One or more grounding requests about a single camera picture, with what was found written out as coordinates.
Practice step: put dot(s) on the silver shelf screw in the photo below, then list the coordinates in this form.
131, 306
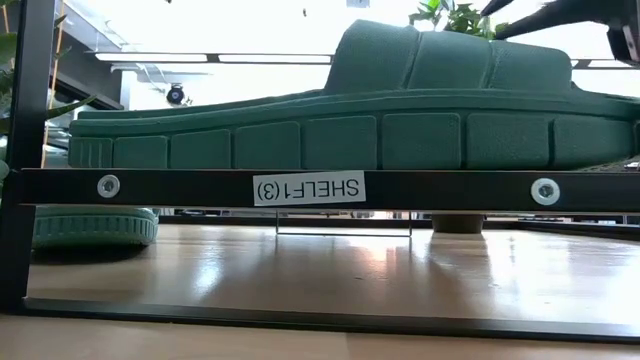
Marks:
108, 186
545, 191

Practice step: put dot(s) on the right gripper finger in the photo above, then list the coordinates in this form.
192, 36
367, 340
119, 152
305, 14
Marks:
497, 6
560, 17

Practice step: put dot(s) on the small succulent potted plant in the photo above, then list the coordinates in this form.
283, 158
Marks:
5, 47

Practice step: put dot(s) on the black ceiling spotlight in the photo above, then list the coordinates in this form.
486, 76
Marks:
175, 94

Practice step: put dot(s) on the green leafy small tree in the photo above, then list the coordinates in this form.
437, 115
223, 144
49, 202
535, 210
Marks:
465, 20

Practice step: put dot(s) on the black metal wooden shelf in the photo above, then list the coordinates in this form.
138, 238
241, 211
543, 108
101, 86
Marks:
450, 190

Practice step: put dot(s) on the black plant pot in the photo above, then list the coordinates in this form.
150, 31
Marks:
457, 223

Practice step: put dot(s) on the black ceiling light rail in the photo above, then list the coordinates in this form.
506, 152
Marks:
215, 57

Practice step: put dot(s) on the white shelf label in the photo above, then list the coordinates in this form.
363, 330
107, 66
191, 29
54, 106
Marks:
310, 188

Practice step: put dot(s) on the green rubber slide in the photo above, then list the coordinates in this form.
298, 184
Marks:
340, 140
95, 227

